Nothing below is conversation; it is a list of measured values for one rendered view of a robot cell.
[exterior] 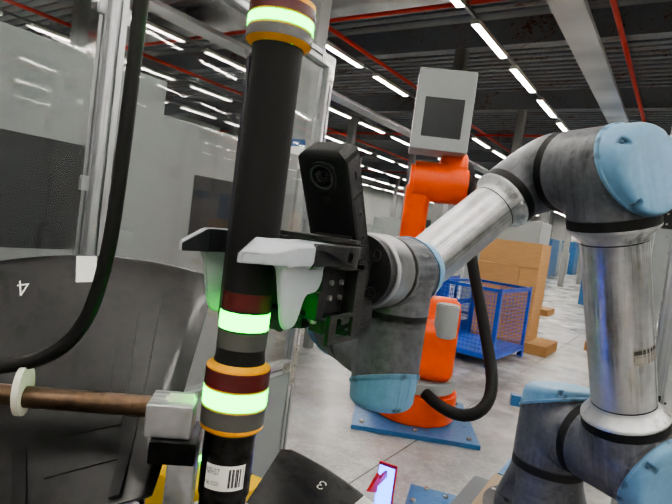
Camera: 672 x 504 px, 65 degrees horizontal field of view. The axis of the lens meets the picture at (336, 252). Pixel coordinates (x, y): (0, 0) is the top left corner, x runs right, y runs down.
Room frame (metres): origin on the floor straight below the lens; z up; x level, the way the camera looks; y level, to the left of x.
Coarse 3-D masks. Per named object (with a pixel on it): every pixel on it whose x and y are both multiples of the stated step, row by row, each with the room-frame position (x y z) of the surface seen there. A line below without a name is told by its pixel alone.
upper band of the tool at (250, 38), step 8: (304, 0) 0.34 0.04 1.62; (256, 8) 0.33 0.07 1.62; (280, 8) 0.33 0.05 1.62; (288, 8) 0.33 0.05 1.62; (296, 24) 0.33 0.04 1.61; (256, 32) 0.33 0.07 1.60; (264, 32) 0.33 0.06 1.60; (272, 32) 0.33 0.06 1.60; (248, 40) 0.35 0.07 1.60; (256, 40) 0.36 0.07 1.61; (280, 40) 0.33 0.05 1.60; (288, 40) 0.33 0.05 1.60; (296, 40) 0.34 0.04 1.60; (304, 48) 0.35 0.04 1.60
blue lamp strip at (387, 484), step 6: (384, 468) 0.66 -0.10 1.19; (390, 468) 0.66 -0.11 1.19; (390, 474) 0.65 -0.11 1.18; (384, 480) 0.66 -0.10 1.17; (390, 480) 0.65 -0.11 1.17; (378, 486) 0.66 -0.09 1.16; (384, 486) 0.66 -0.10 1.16; (390, 486) 0.65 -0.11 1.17; (378, 492) 0.66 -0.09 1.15; (384, 492) 0.66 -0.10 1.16; (390, 492) 0.65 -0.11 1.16; (378, 498) 0.66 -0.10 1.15; (384, 498) 0.66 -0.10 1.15; (390, 498) 0.65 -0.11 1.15
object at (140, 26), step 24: (144, 0) 0.34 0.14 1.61; (144, 24) 0.34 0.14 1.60; (120, 120) 0.33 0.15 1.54; (120, 144) 0.33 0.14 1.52; (120, 168) 0.33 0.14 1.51; (120, 192) 0.34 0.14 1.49; (120, 216) 0.34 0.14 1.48; (96, 288) 0.33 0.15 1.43; (96, 312) 0.34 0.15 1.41; (72, 336) 0.33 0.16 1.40; (0, 360) 0.33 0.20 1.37; (24, 360) 0.33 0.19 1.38; (48, 360) 0.33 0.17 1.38; (24, 384) 0.33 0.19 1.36; (24, 408) 0.33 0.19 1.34
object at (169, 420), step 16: (160, 400) 0.34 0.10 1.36; (160, 416) 0.33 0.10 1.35; (176, 416) 0.33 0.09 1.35; (192, 416) 0.33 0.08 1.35; (144, 432) 0.33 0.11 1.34; (160, 432) 0.33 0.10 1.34; (176, 432) 0.33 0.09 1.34; (192, 432) 0.35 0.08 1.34; (160, 448) 0.33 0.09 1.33; (176, 448) 0.33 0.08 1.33; (192, 448) 0.33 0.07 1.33; (176, 464) 0.33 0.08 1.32; (192, 464) 0.33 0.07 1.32; (176, 480) 0.33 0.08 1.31; (192, 480) 0.33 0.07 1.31; (176, 496) 0.33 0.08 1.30; (192, 496) 0.34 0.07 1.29
